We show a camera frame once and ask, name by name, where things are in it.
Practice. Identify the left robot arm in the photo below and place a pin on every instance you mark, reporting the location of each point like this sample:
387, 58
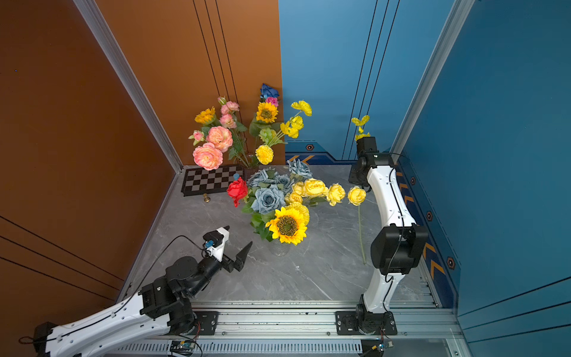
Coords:
163, 307

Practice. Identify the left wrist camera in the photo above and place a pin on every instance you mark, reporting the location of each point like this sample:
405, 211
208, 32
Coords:
215, 242

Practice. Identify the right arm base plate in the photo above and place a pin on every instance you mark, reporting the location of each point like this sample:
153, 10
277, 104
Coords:
365, 324

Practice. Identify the clear glass vase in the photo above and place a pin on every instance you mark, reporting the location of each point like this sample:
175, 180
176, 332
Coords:
279, 249

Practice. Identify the yellow rose spray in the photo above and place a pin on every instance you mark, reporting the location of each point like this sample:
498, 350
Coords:
312, 192

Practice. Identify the red rose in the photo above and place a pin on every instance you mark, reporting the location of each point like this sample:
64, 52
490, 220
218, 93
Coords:
237, 190

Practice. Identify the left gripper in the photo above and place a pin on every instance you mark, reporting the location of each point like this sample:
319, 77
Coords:
239, 262

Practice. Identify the checkered chessboard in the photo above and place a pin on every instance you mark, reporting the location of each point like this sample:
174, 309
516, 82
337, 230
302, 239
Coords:
199, 181

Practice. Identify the large yellow sunflower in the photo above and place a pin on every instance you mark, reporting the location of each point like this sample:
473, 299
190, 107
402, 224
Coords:
290, 224

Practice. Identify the left circuit board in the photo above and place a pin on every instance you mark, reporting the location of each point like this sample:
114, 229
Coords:
183, 348

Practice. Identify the background bouquet in dark vase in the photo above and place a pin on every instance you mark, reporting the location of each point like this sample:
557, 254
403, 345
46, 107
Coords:
222, 136

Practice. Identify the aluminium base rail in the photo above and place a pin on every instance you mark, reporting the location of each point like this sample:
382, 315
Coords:
307, 328

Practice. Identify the circuit board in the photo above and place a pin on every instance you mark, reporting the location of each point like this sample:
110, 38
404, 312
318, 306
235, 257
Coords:
183, 348
375, 348

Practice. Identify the right circuit board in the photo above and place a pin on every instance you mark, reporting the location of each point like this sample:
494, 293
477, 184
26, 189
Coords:
375, 348

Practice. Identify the yellow poppy spray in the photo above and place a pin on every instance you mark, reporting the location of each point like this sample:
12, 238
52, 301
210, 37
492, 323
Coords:
360, 124

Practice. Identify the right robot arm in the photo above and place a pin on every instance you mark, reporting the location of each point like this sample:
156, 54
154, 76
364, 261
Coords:
398, 247

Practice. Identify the grey blue roses bunch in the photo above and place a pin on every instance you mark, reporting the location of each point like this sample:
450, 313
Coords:
270, 190

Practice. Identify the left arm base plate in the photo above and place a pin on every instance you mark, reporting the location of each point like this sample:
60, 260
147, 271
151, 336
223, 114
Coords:
202, 323

